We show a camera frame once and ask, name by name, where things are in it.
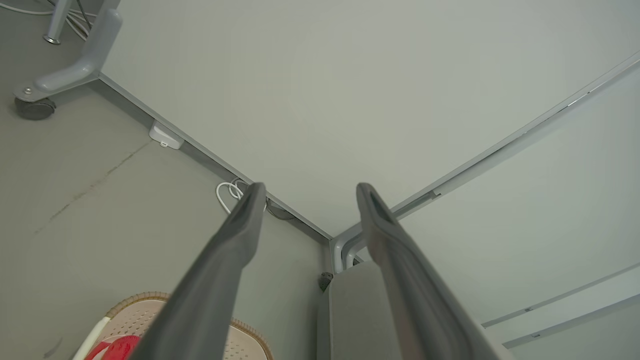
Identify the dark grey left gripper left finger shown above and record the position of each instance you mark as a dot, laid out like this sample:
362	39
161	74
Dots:
210	295

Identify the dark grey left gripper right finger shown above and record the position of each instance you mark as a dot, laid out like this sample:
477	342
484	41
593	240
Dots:
415	300

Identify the red cloth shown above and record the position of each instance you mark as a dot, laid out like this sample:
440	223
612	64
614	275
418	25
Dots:
115	349

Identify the beige woven laundry basket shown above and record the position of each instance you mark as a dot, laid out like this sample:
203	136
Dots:
135	317

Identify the white plastic adapter box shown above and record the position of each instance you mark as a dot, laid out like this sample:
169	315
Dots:
165	135

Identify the black caster wheel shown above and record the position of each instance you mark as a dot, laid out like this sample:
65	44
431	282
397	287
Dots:
35	109

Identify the grey metal partition foot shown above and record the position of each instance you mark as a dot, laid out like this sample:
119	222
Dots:
92	55

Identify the silver metal leg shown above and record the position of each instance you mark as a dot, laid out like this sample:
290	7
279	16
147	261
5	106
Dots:
57	20

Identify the thin grey partition post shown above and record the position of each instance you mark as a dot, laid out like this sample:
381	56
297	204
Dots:
575	322
565	295

